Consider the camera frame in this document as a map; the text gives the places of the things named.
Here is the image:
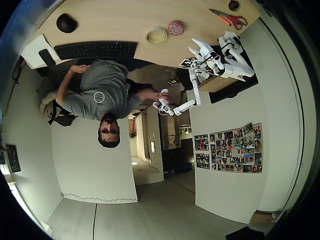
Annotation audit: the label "white leader arm with handle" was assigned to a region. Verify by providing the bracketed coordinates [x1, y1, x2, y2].
[152, 67, 209, 117]

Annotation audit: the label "black cabinet panel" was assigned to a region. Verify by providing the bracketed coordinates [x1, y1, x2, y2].
[208, 47, 260, 105]

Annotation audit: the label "dark framed picture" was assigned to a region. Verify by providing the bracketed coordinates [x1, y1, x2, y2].
[5, 144, 22, 174]

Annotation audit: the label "string of fairy lights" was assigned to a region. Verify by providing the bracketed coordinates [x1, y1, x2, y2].
[60, 191, 139, 204]

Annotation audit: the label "pink patterned ball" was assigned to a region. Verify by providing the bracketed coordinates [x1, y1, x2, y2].
[167, 19, 186, 36]

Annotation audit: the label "large photo collage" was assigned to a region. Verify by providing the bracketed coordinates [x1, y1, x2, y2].
[209, 122, 264, 174]

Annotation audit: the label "wooden box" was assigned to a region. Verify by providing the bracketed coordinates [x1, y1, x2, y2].
[197, 73, 241, 93]

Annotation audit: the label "person's right hand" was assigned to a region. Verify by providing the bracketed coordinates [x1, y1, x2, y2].
[139, 89, 168, 102]

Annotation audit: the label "person's left hand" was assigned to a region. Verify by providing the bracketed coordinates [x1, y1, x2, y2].
[67, 64, 91, 75]

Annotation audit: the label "person's left forearm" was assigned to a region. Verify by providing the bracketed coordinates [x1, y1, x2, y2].
[55, 71, 76, 106]

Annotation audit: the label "stainless steel appliance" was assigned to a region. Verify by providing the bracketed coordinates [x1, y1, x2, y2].
[159, 111, 182, 151]

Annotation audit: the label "white paper sheet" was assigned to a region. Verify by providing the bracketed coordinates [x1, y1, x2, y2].
[21, 34, 55, 70]

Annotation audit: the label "black computer mouse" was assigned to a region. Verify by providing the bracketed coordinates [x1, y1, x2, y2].
[56, 13, 79, 34]

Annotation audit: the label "beige and black backpack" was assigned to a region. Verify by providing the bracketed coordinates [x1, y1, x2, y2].
[39, 89, 76, 127]

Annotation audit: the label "small photo sheet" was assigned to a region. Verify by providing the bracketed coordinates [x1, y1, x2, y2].
[194, 134, 210, 152]
[195, 153, 211, 171]

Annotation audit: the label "black computer keyboard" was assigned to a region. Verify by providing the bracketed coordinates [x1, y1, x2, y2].
[53, 40, 139, 61]

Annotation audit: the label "red handled scissors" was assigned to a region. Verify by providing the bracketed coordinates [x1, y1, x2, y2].
[209, 8, 249, 31]

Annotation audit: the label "man in grey shirt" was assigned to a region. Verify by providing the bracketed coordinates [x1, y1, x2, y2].
[59, 58, 141, 149]

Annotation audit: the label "black phone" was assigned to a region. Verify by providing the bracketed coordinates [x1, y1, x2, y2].
[38, 48, 56, 67]

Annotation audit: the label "blue crate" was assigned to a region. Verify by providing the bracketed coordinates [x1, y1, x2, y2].
[173, 162, 195, 175]

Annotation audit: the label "cardboard box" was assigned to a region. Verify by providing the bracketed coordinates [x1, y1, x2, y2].
[249, 210, 282, 225]

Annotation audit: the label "black white marker tag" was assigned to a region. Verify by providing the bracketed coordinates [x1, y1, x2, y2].
[178, 58, 197, 69]

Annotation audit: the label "small black round object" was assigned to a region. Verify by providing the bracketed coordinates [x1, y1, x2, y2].
[228, 0, 242, 12]

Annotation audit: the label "beige masking tape roll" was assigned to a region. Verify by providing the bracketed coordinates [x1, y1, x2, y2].
[146, 26, 168, 45]

